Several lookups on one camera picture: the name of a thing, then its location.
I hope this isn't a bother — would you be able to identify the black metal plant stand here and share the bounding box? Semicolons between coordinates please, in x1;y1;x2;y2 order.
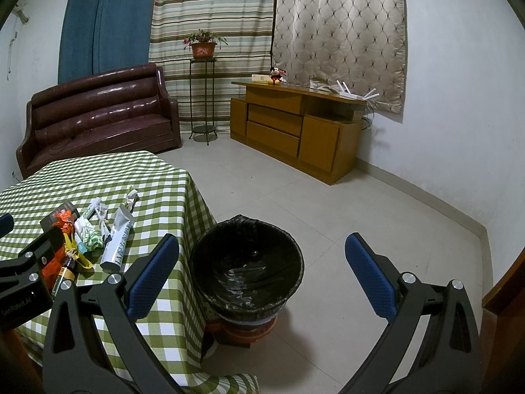
189;57;218;145

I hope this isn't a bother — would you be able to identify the black lined trash bin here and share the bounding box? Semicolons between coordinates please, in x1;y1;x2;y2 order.
189;214;304;325

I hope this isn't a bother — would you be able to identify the beige box on cabinet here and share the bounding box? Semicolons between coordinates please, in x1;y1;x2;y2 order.
251;74;272;84

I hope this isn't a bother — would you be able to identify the dark red leather sofa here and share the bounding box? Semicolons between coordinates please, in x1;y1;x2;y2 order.
16;63;182;179

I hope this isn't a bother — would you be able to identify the orange plastic bag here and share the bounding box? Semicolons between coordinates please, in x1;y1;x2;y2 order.
42;223;74;292

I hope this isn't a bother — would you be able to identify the potted plant orange pot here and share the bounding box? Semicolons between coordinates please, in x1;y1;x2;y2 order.
182;29;228;60

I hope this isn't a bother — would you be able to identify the mickey mouse toy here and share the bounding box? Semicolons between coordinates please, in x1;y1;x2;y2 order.
268;67;286;84

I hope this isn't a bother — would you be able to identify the light blue small tube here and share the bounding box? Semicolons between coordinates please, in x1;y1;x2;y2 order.
76;242;88;254

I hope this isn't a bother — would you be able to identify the red stool under bin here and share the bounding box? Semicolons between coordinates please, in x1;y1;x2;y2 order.
205;308;278;349

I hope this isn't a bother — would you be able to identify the blue curtain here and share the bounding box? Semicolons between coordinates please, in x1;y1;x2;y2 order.
58;0;155;84

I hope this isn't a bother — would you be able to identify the white green tube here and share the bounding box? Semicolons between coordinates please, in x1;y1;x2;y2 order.
100;205;134;273

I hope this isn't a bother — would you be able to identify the striped green curtain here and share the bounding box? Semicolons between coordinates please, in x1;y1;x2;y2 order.
149;0;274;133

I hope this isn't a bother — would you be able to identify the wooden tv cabinet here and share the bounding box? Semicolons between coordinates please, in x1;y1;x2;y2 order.
230;82;366;185

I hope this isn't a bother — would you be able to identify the white wifi router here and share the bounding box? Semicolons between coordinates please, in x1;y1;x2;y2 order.
335;79;381;101

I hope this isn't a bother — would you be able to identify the green checkered tablecloth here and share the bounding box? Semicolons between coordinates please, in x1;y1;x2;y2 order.
1;151;260;393

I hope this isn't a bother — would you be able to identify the beige diamond pattern curtain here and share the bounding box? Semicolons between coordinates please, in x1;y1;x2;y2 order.
271;0;408;115

